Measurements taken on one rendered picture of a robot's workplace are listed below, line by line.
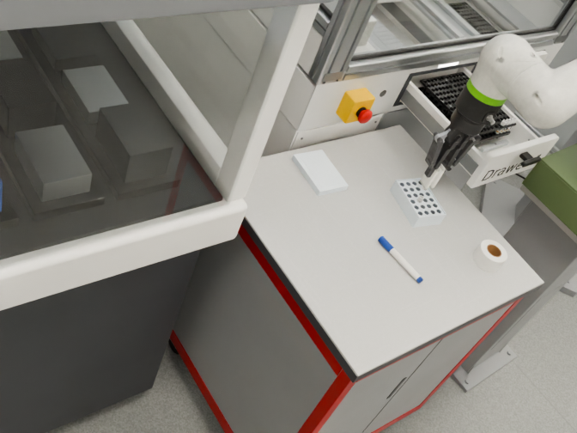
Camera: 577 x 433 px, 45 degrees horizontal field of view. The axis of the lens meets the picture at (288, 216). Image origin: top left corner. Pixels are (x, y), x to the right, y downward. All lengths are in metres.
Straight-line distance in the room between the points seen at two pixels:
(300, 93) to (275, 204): 0.29
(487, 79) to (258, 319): 0.73
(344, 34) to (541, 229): 0.89
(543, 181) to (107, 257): 1.22
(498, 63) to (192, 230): 0.70
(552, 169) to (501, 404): 0.93
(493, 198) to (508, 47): 1.76
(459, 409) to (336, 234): 1.05
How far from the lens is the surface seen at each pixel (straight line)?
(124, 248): 1.27
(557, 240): 2.15
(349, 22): 1.60
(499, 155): 1.79
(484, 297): 1.68
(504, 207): 3.22
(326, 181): 1.69
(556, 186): 2.01
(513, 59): 1.52
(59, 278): 1.26
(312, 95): 1.69
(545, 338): 2.88
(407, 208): 1.73
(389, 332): 1.49
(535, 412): 2.65
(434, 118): 1.88
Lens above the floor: 1.86
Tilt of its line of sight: 44 degrees down
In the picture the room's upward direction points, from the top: 25 degrees clockwise
